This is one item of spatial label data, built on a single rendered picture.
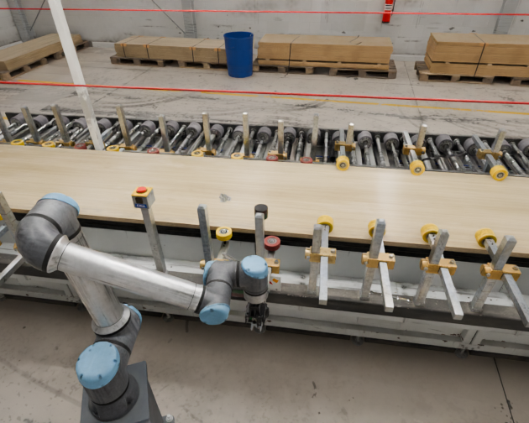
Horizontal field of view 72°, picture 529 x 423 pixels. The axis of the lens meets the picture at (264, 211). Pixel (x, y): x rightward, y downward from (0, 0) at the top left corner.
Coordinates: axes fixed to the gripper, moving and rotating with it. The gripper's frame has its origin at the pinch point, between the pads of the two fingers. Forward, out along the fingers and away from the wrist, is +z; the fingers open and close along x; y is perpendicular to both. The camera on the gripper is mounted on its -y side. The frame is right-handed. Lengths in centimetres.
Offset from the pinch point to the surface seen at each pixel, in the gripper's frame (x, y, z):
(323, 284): 25.0, -13.0, -13.5
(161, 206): -65, -64, -7
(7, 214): -127, -30, -20
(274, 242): 1.2, -41.2, -7.9
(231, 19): -185, -766, 14
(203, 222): -28.6, -29.8, -26.1
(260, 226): -3.2, -29.8, -27.0
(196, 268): -43, -46, 21
